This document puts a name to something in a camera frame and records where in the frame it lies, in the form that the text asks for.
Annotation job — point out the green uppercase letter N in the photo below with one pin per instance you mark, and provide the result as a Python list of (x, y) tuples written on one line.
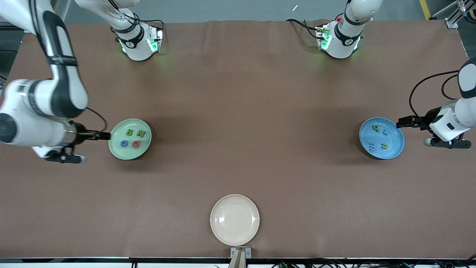
[(141, 133)]

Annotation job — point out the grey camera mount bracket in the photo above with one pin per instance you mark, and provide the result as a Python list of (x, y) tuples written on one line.
[(240, 253)]

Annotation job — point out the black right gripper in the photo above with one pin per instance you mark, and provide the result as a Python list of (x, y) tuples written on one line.
[(81, 136)]

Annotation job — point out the red round uppercase letter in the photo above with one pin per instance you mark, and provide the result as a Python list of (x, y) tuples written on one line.
[(133, 144)]

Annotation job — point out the blue round uppercase letter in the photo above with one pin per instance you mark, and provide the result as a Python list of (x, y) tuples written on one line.
[(122, 143)]

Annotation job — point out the blue lowercase letter m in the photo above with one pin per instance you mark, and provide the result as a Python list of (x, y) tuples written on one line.
[(372, 146)]

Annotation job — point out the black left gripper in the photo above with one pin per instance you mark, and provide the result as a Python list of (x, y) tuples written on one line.
[(424, 121)]

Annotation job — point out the beige round plate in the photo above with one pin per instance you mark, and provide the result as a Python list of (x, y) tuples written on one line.
[(234, 219)]

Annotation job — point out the brown table cover sheet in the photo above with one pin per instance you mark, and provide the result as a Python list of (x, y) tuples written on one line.
[(238, 93)]

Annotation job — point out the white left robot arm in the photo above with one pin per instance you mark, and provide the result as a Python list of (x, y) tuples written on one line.
[(347, 37)]

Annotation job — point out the yellow floor tape strip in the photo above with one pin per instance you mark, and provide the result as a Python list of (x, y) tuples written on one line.
[(425, 9)]

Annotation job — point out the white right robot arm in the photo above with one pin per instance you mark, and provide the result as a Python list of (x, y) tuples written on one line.
[(37, 100)]

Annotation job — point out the green uppercase letter B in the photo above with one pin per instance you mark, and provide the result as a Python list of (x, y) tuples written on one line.
[(127, 132)]

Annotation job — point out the green round plate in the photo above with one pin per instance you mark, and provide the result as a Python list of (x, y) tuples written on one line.
[(119, 149)]

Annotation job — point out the blue round plate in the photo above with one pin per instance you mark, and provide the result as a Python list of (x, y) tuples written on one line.
[(394, 149)]

